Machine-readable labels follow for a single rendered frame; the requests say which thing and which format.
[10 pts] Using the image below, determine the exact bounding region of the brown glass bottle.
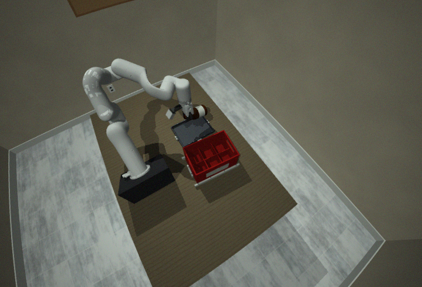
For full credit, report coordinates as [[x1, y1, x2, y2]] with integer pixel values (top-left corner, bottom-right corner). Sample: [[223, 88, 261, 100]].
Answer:
[[192, 105, 207, 120]]

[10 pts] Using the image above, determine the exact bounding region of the red plastic crate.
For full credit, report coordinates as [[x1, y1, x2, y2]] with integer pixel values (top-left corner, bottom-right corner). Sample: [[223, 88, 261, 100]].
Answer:
[[183, 130, 239, 183]]

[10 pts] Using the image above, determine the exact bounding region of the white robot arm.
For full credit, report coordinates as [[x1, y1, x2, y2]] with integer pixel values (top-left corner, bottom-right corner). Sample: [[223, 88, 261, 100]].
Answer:
[[82, 58, 191, 179]]

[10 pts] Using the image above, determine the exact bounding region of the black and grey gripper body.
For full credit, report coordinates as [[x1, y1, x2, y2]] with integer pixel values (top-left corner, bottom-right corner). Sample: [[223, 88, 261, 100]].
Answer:
[[179, 102, 194, 117]]

